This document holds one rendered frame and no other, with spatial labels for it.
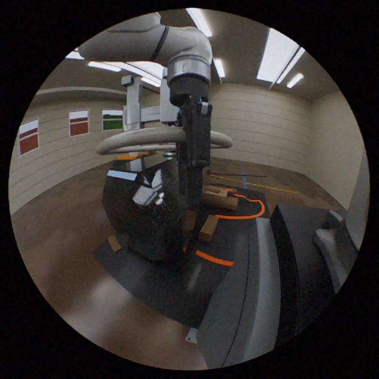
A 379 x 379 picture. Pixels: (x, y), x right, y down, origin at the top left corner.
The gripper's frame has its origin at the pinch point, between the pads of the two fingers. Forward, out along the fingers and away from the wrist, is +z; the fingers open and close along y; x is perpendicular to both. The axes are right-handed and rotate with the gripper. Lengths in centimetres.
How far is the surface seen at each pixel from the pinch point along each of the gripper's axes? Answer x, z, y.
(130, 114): 33, -66, 147
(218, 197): -82, 58, 105
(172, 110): -12, -42, 73
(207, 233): -38, 69, 54
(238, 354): 3.3, 14.5, -28.2
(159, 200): 4.4, 17.0, 32.6
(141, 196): 13.0, 14.7, 34.7
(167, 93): -7, -58, 73
